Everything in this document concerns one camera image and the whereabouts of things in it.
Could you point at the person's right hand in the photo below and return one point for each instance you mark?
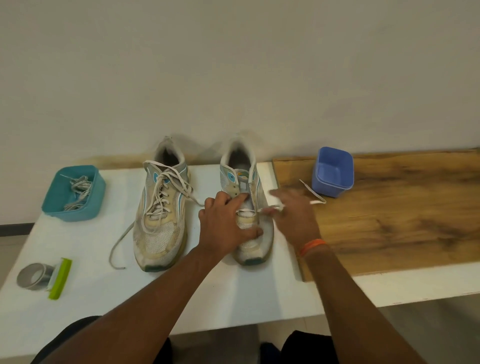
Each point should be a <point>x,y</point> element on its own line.
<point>296,221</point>

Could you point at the person's left hand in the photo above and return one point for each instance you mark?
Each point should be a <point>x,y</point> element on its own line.
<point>221,228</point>

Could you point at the white lace of sneaker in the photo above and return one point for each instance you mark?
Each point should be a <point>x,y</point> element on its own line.
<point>318,202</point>
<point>152,162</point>

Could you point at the worn white sneaker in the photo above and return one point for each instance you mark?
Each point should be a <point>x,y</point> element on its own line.
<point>255,247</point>
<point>157,247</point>

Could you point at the person's left forearm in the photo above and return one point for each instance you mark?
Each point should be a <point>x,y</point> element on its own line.
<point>131,311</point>

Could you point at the person's right forearm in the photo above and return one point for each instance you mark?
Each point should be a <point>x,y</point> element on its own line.
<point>356,311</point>

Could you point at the orange thread wristband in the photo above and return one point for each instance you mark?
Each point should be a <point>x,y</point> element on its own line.
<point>313,245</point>

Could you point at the blue plastic container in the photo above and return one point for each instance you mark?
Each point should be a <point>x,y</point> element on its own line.
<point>333,168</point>

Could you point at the black trousers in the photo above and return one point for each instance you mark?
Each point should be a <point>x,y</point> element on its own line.
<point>307,348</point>

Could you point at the green utility cutter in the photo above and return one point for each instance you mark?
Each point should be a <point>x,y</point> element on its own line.
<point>60,281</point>

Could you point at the teal plastic container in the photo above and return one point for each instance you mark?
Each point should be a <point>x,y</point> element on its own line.
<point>50,202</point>

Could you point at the grey tape roll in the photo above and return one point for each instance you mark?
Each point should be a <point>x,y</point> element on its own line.
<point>23,283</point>

